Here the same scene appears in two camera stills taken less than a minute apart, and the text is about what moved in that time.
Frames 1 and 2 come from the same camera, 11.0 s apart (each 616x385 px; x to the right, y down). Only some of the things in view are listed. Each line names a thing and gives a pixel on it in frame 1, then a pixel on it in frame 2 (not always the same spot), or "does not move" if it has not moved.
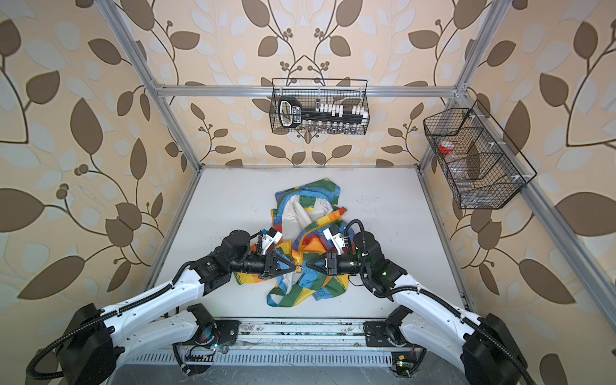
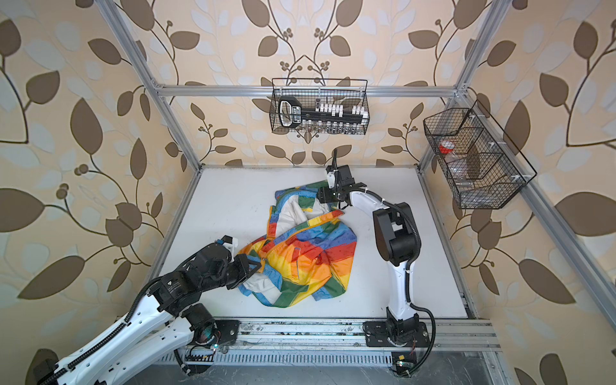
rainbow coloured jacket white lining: (308, 217) does not move
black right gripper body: (346, 264) → (330, 195)
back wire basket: (328, 92) does not move
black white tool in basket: (291, 114) does not move
